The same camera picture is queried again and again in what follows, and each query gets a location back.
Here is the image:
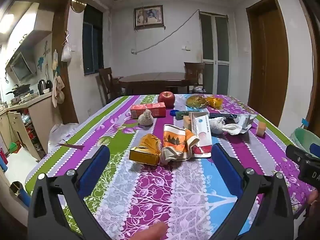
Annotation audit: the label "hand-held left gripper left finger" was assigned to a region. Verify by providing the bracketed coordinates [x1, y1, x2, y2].
[27, 144, 112, 240]

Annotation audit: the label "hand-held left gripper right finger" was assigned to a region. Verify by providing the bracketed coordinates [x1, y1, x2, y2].
[211, 143, 295, 240]

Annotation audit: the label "trash bin with green bag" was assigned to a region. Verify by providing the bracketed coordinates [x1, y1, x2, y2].
[290, 127, 320, 156]

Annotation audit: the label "orange sponge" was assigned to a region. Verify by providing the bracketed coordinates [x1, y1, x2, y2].
[257, 121, 267, 137]

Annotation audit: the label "orange white paper bag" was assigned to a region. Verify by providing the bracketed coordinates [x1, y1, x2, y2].
[160, 124, 200, 165]

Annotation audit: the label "person's right hand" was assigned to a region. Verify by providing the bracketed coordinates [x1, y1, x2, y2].
[307, 189, 320, 205]

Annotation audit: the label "person's left hand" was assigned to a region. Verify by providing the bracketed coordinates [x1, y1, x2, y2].
[130, 221, 169, 240]

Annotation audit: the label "white red toothpaste box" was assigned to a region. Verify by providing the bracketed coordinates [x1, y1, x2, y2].
[189, 112, 213, 158]

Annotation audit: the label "white crumpled tissue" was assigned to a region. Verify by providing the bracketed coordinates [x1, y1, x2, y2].
[209, 117, 244, 136]

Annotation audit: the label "white plastic sheet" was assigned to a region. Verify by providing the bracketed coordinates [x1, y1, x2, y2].
[47, 123, 79, 153]

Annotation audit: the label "crumpled gold carton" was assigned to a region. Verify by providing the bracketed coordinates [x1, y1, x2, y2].
[129, 134, 162, 166]

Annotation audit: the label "silver crumpled wrapper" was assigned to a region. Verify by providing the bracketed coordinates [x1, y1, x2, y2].
[235, 114, 257, 132]

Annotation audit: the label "gold foil wrapper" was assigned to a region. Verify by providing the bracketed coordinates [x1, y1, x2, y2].
[205, 96, 223, 110]

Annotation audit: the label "kitchen counter cabinet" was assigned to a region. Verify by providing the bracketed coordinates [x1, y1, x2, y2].
[0, 90, 63, 161]

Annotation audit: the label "yellow green foil wrapper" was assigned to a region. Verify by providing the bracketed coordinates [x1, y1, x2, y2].
[185, 94, 207, 109]

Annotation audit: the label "orange red carton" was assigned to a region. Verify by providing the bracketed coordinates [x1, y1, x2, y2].
[130, 102, 167, 118]

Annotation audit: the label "wooden chair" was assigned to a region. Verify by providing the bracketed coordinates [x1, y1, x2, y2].
[98, 67, 123, 104]
[184, 62, 206, 93]

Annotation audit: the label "hanging oven mitts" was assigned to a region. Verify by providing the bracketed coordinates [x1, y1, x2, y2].
[52, 74, 65, 108]

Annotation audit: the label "red apple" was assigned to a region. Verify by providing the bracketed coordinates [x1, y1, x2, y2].
[157, 91, 175, 109]

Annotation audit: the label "electric kettle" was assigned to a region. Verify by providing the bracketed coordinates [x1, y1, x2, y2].
[37, 79, 48, 95]

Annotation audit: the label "brown wooden door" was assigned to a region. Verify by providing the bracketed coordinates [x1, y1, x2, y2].
[246, 0, 290, 128]

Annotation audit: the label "round wooden table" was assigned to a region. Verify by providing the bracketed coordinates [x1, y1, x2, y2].
[118, 72, 193, 96]

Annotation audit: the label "black wok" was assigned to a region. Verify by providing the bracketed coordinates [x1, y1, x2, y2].
[5, 84, 31, 97]

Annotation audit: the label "white plastic bag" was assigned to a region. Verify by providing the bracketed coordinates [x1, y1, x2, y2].
[61, 41, 72, 62]

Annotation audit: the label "frosted glass double door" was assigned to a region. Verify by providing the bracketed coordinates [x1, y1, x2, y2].
[199, 11, 230, 95]

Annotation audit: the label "dark window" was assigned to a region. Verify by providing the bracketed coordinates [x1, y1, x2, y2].
[82, 4, 104, 76]

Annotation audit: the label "range hood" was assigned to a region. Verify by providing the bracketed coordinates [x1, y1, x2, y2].
[5, 30, 53, 82]

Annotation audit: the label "white wall cable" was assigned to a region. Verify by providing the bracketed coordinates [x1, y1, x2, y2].
[131, 10, 200, 55]

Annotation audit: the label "framed wall picture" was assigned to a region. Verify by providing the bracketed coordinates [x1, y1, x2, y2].
[134, 5, 164, 29]

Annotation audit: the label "round gold wall plate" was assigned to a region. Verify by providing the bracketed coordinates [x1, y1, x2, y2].
[71, 0, 87, 12]

